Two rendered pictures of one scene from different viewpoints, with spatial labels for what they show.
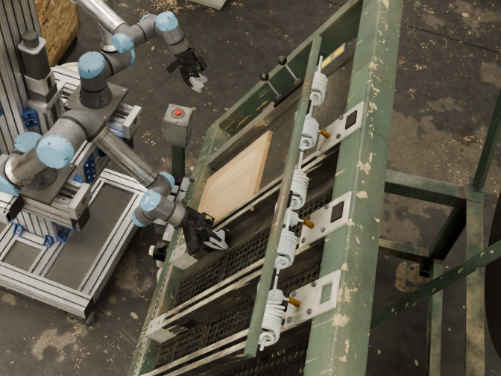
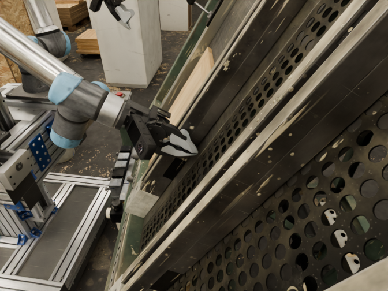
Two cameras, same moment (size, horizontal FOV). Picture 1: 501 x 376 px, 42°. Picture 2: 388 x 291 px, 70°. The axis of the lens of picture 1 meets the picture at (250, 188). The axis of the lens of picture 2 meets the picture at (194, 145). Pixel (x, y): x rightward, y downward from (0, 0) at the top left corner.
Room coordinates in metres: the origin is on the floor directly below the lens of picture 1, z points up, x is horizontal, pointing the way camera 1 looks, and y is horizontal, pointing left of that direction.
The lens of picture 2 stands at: (0.71, 0.11, 1.67)
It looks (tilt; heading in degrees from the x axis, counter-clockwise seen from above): 38 degrees down; 355
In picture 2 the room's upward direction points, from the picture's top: straight up
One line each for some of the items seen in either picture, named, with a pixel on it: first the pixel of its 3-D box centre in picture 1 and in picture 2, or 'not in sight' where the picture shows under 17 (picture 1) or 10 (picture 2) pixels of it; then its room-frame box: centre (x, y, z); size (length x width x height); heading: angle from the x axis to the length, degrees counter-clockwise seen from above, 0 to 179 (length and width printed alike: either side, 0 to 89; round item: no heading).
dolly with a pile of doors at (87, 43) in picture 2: not in sight; (97, 44); (5.48, 1.28, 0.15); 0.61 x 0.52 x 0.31; 166
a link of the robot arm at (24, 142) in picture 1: (30, 151); not in sight; (1.57, 0.89, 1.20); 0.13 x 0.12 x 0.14; 165
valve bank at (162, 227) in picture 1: (167, 218); (123, 182); (1.69, 0.37, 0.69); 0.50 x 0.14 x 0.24; 175
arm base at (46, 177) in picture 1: (37, 167); not in sight; (1.58, 0.89, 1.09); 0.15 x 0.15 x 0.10
